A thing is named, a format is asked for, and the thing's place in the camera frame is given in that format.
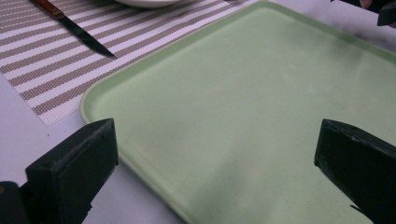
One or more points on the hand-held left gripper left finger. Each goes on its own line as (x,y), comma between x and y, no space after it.
(73,168)

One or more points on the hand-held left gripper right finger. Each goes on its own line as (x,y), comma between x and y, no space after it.
(358,161)

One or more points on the striped woven placemat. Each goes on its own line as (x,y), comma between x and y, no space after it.
(56,71)

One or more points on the light green tray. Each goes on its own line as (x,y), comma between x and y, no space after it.
(243,109)

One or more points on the white plate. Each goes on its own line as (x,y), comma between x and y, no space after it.
(146,2)

